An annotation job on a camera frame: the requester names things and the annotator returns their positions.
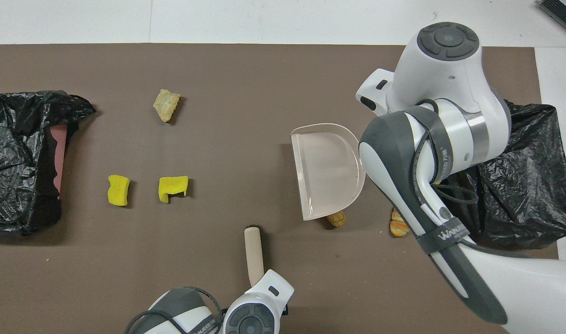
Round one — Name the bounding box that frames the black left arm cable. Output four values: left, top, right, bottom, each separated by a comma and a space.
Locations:
124, 288, 224, 334

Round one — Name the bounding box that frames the notched yellow sponge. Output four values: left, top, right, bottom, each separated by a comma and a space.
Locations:
159, 176, 189, 203

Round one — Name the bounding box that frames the beige hand brush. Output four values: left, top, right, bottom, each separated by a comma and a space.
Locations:
244, 226, 265, 287

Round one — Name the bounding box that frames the pale crusty bread chunk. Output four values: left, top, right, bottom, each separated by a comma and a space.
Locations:
153, 89, 182, 123

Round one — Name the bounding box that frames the black bin bag fully covering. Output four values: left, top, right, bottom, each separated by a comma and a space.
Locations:
438, 99, 566, 251

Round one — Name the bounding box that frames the pink bin box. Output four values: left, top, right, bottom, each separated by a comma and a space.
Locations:
50, 124, 69, 200

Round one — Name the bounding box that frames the dark ribbed object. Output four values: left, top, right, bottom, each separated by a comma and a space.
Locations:
539, 0, 566, 40

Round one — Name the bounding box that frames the brown table mat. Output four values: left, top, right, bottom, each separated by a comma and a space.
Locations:
0, 43, 566, 334

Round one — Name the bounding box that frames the striped croissant piece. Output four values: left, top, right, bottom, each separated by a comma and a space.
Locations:
389, 207, 409, 238

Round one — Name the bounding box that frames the black bin bag showing box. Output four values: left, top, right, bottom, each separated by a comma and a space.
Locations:
0, 90, 97, 235

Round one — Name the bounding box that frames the beige plastic dustpan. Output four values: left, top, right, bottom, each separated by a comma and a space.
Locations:
290, 123, 367, 221

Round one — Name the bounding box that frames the wavy yellow sponge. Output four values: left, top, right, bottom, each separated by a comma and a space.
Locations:
108, 174, 131, 206

